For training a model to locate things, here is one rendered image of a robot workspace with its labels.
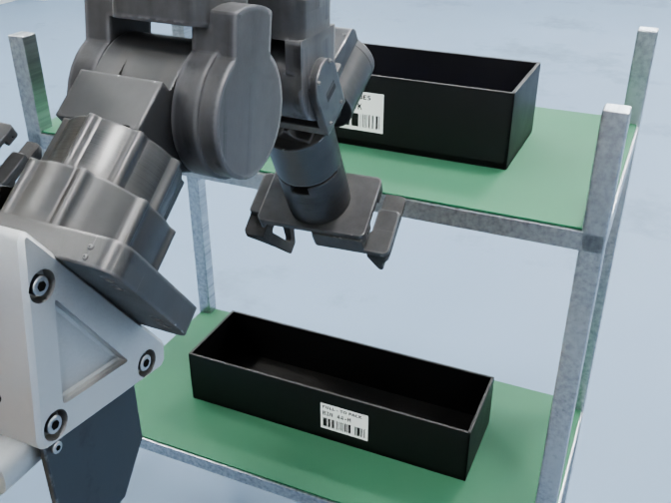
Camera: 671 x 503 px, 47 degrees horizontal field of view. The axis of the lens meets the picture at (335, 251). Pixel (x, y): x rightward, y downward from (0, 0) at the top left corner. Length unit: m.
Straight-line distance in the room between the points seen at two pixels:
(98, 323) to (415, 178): 0.74
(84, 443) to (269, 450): 0.90
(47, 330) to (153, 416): 1.24
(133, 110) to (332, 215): 0.30
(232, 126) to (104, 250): 0.12
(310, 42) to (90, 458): 0.35
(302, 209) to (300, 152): 0.08
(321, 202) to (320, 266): 2.11
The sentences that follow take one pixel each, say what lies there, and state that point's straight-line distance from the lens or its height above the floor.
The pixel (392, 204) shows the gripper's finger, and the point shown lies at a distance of 0.72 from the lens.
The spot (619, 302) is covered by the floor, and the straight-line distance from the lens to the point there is 2.73.
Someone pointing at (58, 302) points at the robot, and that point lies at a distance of 0.39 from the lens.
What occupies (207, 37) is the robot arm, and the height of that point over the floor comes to 1.28.
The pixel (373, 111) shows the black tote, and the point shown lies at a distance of 1.17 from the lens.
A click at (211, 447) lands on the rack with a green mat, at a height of 0.35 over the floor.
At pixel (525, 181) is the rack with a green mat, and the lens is 1.11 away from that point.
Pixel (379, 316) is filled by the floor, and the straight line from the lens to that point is 2.50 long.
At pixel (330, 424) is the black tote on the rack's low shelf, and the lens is 1.50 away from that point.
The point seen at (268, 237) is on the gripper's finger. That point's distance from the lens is 0.74.
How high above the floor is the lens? 1.38
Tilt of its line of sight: 29 degrees down
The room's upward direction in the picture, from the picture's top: straight up
